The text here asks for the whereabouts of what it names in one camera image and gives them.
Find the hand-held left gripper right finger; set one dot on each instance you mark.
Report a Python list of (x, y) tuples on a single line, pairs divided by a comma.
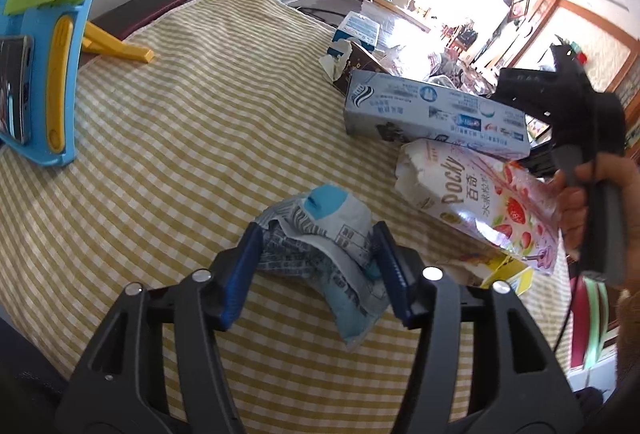
[(395, 274)]

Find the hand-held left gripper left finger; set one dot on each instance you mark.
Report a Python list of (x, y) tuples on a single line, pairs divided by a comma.
[(245, 264)]

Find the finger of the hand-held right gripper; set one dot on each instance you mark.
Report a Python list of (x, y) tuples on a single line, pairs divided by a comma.
[(520, 88)]

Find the blue white wrapper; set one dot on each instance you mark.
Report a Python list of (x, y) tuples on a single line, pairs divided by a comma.
[(320, 264)]

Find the yellow tea drink carton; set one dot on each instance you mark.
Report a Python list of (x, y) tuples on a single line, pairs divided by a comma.
[(515, 279)]

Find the brown snack box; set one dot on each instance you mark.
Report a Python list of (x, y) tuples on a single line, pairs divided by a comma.
[(362, 61)]

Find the person's right hand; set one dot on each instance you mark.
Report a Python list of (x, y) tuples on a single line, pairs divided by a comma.
[(572, 209)]

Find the blue white toothpaste box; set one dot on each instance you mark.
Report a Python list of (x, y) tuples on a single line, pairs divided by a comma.
[(425, 113)]

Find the pink strawberry snack box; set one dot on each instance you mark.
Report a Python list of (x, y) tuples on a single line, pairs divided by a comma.
[(475, 204)]

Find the yellow checked cloth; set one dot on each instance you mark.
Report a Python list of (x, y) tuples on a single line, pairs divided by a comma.
[(175, 138)]

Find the small blue white box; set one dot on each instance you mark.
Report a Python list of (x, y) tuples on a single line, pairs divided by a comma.
[(357, 28)]

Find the dark red flat case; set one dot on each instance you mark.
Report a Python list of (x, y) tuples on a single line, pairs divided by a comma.
[(145, 11)]

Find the dark smartphone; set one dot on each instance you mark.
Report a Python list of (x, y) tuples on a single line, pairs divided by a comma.
[(15, 88)]

